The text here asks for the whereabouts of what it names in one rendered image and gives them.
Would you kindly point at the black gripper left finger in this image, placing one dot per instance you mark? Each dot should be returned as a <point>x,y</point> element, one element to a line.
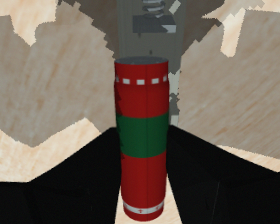
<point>83,189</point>

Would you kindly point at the red and green striped cylinder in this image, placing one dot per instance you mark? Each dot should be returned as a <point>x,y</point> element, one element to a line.
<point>142,92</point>

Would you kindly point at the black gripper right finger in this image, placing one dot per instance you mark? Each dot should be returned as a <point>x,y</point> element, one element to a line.
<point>212,186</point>

